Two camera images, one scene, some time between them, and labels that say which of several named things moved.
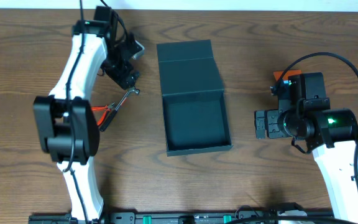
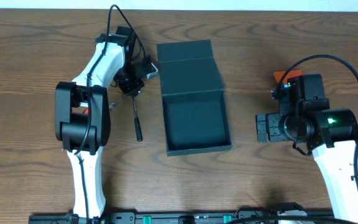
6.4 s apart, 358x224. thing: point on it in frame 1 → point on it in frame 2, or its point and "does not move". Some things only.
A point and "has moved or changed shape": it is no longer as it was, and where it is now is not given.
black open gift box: (196, 112) does not move
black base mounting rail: (242, 216) does not move
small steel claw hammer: (105, 124) has moved or changed shape
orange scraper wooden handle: (278, 74) does not move
